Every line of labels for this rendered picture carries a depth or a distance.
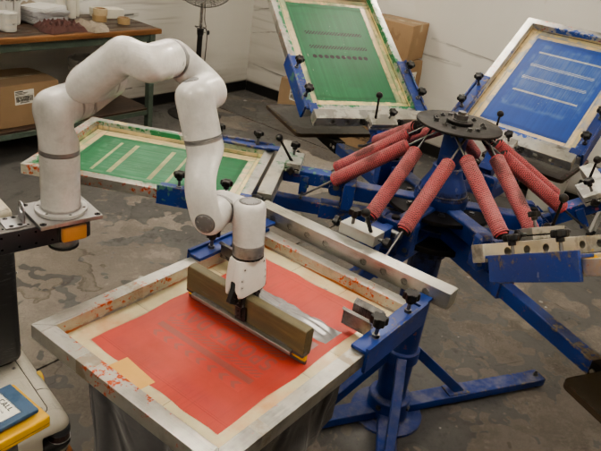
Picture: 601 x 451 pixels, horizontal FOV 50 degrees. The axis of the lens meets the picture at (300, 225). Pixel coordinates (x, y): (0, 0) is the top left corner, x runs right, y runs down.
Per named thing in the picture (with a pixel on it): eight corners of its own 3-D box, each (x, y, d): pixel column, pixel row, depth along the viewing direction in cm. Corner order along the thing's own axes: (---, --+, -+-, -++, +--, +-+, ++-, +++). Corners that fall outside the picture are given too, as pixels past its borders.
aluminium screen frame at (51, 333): (216, 485, 117) (218, 470, 115) (31, 337, 146) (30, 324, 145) (421, 319, 176) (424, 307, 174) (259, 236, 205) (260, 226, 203)
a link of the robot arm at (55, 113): (26, 154, 153) (22, 87, 146) (62, 139, 164) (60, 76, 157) (62, 163, 151) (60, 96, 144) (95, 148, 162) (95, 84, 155)
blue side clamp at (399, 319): (364, 374, 153) (369, 350, 150) (346, 364, 155) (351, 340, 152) (423, 324, 175) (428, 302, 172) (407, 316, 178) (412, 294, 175)
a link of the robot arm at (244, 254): (250, 231, 156) (250, 241, 157) (225, 242, 150) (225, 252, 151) (275, 240, 152) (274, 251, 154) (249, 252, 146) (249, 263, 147)
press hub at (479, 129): (402, 460, 257) (493, 139, 198) (323, 410, 277) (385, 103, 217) (445, 412, 286) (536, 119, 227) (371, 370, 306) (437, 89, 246)
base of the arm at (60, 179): (21, 199, 165) (18, 141, 159) (70, 191, 173) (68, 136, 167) (46, 225, 156) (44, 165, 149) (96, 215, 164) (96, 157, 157)
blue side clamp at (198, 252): (198, 277, 181) (199, 256, 178) (185, 270, 183) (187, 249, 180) (267, 245, 203) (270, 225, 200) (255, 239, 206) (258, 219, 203)
